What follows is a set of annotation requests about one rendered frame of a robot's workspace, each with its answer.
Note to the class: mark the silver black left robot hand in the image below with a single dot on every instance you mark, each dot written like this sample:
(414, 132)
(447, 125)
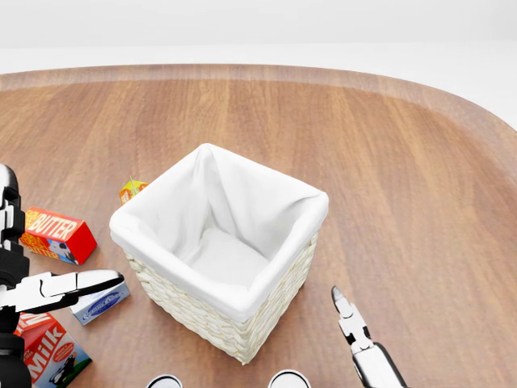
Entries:
(24, 293)

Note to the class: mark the white-lined woven basket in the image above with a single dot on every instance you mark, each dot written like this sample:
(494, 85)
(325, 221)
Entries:
(226, 250)

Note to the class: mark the red milk carton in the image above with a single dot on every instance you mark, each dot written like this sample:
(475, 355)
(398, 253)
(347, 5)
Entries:
(52, 355)

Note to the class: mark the red butter box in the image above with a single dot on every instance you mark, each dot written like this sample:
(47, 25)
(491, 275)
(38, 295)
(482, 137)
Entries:
(60, 234)

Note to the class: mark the blue white cream cheese box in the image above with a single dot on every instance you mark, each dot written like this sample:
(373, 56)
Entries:
(103, 303)

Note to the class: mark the small orange juice carton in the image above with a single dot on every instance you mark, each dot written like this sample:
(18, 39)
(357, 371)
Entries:
(131, 190)

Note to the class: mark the silver-topped tin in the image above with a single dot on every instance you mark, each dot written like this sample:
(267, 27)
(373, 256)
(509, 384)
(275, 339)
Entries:
(289, 380)
(164, 382)

